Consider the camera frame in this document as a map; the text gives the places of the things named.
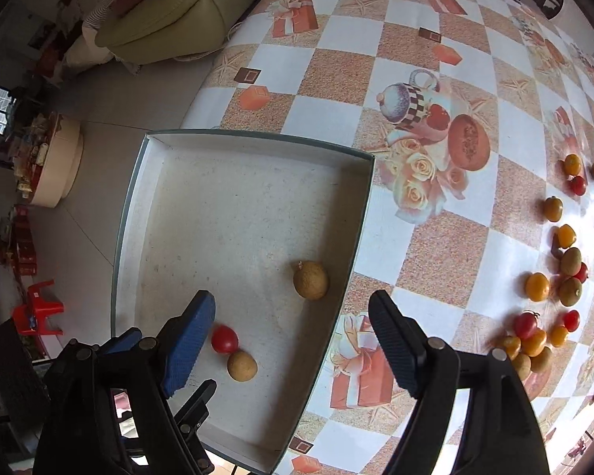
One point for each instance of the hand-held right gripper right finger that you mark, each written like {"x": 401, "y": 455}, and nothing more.
{"x": 401, "y": 351}

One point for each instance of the pile of colourful packets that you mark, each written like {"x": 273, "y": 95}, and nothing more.
{"x": 34, "y": 153}

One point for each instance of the red cherry tomato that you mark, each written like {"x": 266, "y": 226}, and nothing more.
{"x": 525, "y": 324}
{"x": 582, "y": 273}
{"x": 577, "y": 185}
{"x": 224, "y": 340}
{"x": 571, "y": 320}

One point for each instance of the green sofa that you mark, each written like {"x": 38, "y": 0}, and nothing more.
{"x": 178, "y": 15}

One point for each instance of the checkered printed tablecloth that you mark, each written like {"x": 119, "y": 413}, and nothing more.
{"x": 336, "y": 74}

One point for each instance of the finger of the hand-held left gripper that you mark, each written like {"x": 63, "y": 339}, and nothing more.
{"x": 198, "y": 405}
{"x": 123, "y": 341}

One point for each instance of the red plastic stool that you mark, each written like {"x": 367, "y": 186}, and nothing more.
{"x": 44, "y": 307}

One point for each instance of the black woven chair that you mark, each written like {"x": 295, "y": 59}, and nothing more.
{"x": 10, "y": 381}

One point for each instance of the round cream coffee table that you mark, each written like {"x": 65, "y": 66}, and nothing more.
{"x": 62, "y": 158}

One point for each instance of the yellow cherry tomato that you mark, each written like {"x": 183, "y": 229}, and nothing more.
{"x": 553, "y": 209}
{"x": 558, "y": 335}
{"x": 572, "y": 164}
{"x": 537, "y": 286}
{"x": 533, "y": 342}
{"x": 566, "y": 236}
{"x": 510, "y": 346}

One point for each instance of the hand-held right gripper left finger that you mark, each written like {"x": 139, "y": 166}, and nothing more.
{"x": 188, "y": 346}

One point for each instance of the white shallow cardboard box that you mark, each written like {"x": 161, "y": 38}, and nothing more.
{"x": 218, "y": 217}

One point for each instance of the stack of red boxes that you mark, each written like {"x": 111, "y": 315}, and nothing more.
{"x": 22, "y": 252}

